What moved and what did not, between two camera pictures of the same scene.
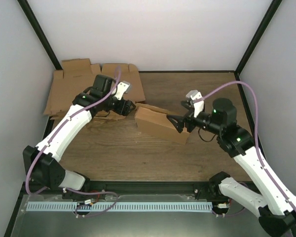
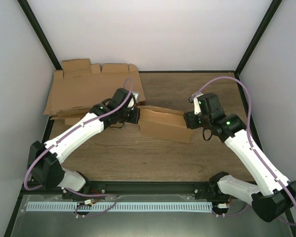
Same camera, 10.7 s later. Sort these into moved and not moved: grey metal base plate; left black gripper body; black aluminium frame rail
Moved: left black gripper body
Not moved: grey metal base plate; black aluminium frame rail
